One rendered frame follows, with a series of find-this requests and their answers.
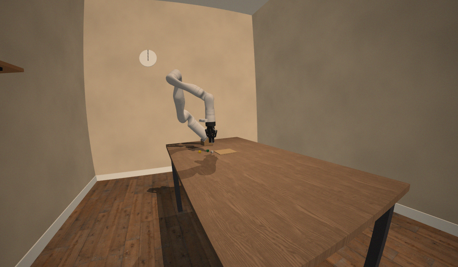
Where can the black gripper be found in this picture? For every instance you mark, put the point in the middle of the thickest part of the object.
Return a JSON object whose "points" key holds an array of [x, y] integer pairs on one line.
{"points": [[210, 131]]}

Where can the tan square mat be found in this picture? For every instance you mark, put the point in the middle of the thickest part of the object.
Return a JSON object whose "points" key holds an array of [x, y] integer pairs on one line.
{"points": [[225, 151]]}

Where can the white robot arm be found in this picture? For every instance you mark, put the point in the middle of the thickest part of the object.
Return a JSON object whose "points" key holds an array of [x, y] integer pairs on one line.
{"points": [[175, 78]]}

